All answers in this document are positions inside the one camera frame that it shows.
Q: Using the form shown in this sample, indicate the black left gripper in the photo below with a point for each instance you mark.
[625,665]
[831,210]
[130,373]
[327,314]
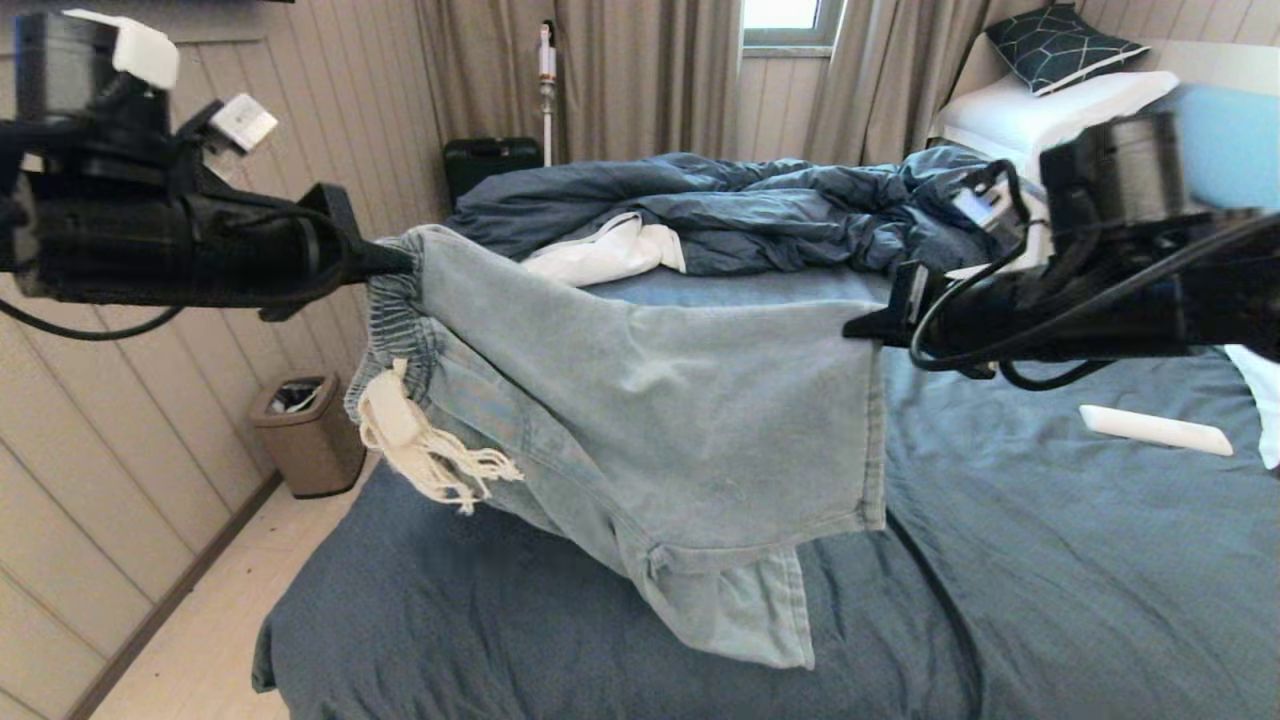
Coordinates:
[150,240]

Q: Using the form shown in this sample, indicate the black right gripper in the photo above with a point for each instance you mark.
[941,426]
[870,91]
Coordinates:
[1100,300]

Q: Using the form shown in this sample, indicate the light blue denim shorts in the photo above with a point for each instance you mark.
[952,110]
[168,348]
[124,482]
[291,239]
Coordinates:
[650,400]

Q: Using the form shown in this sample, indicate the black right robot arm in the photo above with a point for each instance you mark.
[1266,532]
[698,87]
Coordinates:
[1240,300]

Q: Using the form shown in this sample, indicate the black hard case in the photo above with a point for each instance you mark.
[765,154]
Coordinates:
[490,162]

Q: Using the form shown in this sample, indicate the rubbish inside bin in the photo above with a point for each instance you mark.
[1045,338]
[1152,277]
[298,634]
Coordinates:
[295,398]

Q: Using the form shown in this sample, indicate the dark blue crumpled duvet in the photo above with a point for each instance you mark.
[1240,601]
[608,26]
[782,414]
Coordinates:
[760,210]

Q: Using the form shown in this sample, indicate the brown trash bin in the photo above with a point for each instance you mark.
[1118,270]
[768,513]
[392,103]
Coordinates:
[315,450]

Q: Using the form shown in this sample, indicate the beige curtain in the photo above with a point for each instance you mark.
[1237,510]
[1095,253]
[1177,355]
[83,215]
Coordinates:
[880,80]
[640,80]

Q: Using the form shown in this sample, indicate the white stick vacuum cleaner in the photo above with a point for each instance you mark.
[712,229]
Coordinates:
[547,65]

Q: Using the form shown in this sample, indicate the white pillow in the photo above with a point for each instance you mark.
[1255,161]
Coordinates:
[1265,400]
[1020,115]

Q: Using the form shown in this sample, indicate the blue bed sheet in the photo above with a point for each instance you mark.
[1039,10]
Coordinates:
[1050,560]

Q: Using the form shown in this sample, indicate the white remote control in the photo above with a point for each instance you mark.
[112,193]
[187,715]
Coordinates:
[1155,430]

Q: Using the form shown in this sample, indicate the dark patterned cushion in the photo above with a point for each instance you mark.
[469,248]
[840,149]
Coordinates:
[1055,48]

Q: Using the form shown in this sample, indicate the blue headboard cushion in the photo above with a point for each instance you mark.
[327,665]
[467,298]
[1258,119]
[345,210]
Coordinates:
[1235,140]

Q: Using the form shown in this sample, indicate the beige headboard panel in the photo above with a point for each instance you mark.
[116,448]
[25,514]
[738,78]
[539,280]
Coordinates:
[1220,60]

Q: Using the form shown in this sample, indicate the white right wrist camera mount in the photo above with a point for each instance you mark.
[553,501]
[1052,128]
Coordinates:
[1000,215]

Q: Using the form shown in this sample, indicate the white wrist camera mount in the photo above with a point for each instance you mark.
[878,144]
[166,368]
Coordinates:
[1000,215]
[145,50]

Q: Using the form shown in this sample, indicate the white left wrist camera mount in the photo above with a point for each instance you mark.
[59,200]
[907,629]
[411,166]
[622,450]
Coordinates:
[145,50]

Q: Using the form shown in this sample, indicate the window with grey frame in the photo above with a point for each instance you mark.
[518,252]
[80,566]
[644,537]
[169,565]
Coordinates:
[785,15]

